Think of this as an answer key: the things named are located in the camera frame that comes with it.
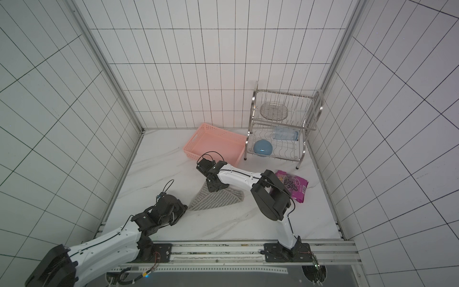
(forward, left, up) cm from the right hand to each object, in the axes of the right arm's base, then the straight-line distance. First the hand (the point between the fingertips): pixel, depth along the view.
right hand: (211, 188), depth 90 cm
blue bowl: (+25, -27, +4) cm, 37 cm away
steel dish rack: (+25, -33, +25) cm, 48 cm away
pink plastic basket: (+33, +4, -3) cm, 33 cm away
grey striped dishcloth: (-6, +2, -1) cm, 6 cm away
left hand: (-11, +11, -2) cm, 16 cm away
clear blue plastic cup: (+38, -41, +3) cm, 56 cm away
